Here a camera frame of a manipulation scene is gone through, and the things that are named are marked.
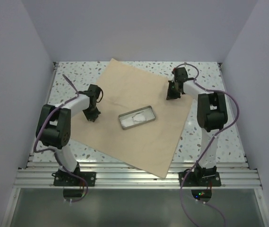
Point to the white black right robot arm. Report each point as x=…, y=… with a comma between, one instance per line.
x=211, y=116

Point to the white gauze pad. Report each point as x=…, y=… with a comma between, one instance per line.
x=138, y=118
x=127, y=122

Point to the beige cloth mat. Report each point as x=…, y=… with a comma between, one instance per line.
x=149, y=147

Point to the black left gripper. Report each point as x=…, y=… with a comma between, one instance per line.
x=92, y=117

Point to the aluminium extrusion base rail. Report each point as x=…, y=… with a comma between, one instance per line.
x=232, y=164

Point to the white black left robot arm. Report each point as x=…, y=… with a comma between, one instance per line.
x=54, y=126

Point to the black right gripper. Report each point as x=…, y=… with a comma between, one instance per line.
x=169, y=96

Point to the steel instrument tray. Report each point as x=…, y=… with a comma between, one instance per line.
x=147, y=111

